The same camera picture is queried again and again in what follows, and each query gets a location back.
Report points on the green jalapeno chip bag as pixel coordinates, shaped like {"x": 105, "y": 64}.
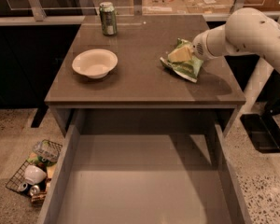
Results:
{"x": 188, "y": 70}

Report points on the black wire basket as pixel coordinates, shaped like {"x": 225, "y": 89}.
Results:
{"x": 18, "y": 177}

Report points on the green packet in basket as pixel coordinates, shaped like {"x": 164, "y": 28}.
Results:
{"x": 39, "y": 161}

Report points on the white paper bowl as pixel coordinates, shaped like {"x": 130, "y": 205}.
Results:
{"x": 95, "y": 63}

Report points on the white ceramic bowl in basket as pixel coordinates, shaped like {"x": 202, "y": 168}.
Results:
{"x": 34, "y": 175}

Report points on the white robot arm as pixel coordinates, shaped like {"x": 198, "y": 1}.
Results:
{"x": 246, "y": 31}

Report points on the green soda can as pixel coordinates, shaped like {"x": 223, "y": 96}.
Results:
{"x": 108, "y": 18}

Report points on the open grey drawer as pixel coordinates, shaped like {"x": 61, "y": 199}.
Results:
{"x": 144, "y": 166}

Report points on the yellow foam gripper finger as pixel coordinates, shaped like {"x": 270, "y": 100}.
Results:
{"x": 181, "y": 54}

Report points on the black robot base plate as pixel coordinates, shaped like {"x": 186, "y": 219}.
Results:
{"x": 263, "y": 132}

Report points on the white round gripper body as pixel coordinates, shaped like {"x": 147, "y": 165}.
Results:
{"x": 200, "y": 48}

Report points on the silver can in basket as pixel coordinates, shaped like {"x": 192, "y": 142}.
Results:
{"x": 34, "y": 190}
{"x": 22, "y": 187}

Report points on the clear plastic container in basket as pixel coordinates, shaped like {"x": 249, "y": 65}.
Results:
{"x": 46, "y": 151}

